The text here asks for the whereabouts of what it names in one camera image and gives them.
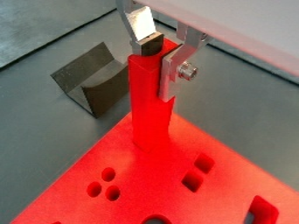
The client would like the red shape sorter board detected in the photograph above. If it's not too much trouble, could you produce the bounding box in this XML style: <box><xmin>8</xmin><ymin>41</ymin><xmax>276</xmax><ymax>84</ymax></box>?
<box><xmin>12</xmin><ymin>116</ymin><xmax>299</xmax><ymax>224</ymax></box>

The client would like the red arch block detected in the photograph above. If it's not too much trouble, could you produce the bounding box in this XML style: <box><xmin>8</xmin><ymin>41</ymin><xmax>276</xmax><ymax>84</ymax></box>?
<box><xmin>128</xmin><ymin>38</ymin><xmax>179</xmax><ymax>151</ymax></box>

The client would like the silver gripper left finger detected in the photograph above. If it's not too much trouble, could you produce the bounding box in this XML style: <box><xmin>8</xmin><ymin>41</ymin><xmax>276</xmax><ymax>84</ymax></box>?
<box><xmin>116</xmin><ymin>0</ymin><xmax>164</xmax><ymax>56</ymax></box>

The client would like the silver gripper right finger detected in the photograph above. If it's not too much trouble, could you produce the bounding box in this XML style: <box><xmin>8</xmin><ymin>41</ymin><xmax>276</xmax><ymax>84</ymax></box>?
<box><xmin>159</xmin><ymin>23</ymin><xmax>212</xmax><ymax>102</ymax></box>

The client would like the black curved holder stand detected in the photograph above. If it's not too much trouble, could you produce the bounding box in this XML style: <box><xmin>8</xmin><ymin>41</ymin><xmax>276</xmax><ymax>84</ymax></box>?
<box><xmin>51</xmin><ymin>42</ymin><xmax>128</xmax><ymax>118</ymax></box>

